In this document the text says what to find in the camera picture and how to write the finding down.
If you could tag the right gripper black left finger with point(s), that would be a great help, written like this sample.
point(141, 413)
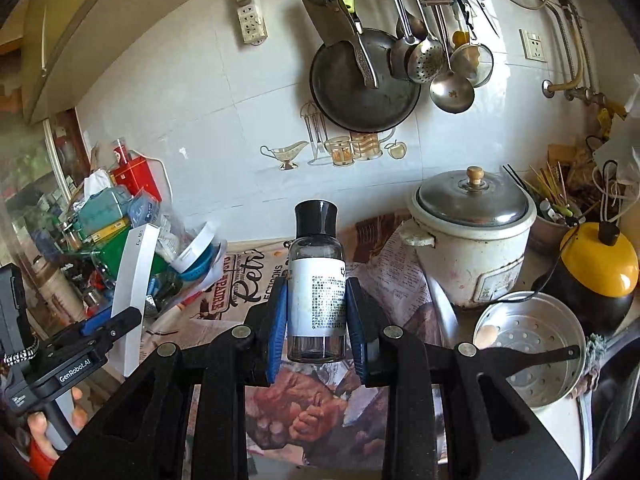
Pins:
point(183, 410)

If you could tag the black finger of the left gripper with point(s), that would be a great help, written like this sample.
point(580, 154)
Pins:
point(95, 334)

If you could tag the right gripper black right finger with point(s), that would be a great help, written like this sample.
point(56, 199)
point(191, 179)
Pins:
point(490, 431)

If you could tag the white cardboard box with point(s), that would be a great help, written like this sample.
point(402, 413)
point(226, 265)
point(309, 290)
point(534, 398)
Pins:
point(130, 291)

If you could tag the black-capped clear bottle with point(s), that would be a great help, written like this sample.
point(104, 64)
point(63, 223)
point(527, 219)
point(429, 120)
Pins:
point(316, 286)

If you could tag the left hand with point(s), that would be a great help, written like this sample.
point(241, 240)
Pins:
point(38, 425)

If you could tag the green box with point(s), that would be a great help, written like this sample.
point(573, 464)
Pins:
point(117, 254)

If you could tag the white round lid container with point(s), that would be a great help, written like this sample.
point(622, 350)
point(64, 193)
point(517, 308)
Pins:
point(196, 247)

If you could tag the metal steamer pot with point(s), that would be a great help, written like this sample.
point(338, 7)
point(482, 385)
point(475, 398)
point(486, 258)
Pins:
point(535, 323)

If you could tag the teal tissue pack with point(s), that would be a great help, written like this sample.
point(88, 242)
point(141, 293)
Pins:
point(103, 209)

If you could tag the red tin box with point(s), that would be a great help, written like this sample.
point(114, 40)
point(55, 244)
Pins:
point(132, 171)

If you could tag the printed newspaper table cover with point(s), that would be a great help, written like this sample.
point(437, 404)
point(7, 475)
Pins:
point(316, 413)

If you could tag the yellow black electric kettle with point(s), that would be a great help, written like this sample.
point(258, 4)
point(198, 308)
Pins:
point(595, 275)

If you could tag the chopstick holder cup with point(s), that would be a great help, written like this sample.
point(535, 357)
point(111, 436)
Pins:
point(545, 236)

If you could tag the white rice cooker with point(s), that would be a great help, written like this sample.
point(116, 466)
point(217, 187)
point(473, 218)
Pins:
point(470, 229)

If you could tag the upper yellow cabinets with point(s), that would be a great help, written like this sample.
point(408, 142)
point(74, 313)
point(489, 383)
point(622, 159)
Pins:
point(68, 44)

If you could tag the black hanging wok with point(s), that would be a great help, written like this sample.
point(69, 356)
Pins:
point(337, 86)

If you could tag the white power strip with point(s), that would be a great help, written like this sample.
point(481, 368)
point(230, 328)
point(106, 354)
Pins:
point(252, 22)

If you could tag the hanging steel ladle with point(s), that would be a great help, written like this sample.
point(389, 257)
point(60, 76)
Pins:
point(449, 91)

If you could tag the hanging cleaver knife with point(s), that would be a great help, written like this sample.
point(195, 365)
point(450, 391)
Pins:
point(334, 24)

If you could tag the hanging mesh strainer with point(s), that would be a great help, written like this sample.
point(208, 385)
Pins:
point(472, 59)

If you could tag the hanging slotted spoon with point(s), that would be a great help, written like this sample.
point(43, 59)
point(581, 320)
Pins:
point(411, 58)

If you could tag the white wall socket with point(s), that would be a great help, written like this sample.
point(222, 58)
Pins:
point(532, 46)

